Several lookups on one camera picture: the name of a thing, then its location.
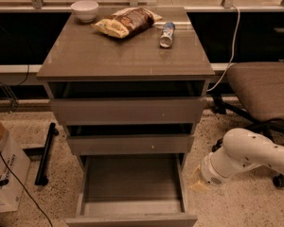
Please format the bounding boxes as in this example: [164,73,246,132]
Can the grey office chair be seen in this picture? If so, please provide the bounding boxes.
[211,61,284,188]

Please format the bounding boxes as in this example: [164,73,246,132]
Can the white hanging cable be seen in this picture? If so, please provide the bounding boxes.
[206,5,241,93]

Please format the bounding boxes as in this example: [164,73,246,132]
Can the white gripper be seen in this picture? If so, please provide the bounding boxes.
[189,153,228,192]

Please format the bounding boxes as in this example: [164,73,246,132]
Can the grey drawer cabinet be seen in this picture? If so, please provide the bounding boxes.
[37,8,214,161]

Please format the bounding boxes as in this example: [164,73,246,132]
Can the grey bottom drawer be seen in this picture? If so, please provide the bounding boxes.
[66,154,197,227]

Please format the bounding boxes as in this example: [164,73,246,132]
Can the white ceramic bowl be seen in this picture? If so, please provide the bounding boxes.
[71,0,98,23]

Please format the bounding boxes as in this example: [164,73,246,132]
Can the black metal stand leg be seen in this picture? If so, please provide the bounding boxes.
[35,123,59,186]

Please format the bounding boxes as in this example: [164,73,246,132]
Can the grey middle drawer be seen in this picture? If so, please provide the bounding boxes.
[67,123,194,155]

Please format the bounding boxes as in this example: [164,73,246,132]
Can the grey top drawer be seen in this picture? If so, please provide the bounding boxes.
[48,80,208,126]

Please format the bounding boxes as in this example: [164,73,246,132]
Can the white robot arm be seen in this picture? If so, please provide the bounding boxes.
[189,128,284,192]

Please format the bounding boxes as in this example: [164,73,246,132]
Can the brown yellow chip bag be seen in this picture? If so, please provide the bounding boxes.
[91,8,162,39]

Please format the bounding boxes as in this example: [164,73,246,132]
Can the grey drawer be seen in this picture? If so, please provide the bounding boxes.
[66,154,197,227]
[67,123,194,155]
[48,80,208,126]

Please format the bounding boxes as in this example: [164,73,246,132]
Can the white cardboard box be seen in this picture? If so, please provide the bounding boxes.
[0,122,30,213]

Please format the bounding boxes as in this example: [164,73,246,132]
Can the white blue can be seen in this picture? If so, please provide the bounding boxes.
[159,22,175,48]

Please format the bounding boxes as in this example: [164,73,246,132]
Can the black floor cable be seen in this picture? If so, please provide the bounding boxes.
[0,131,54,227]

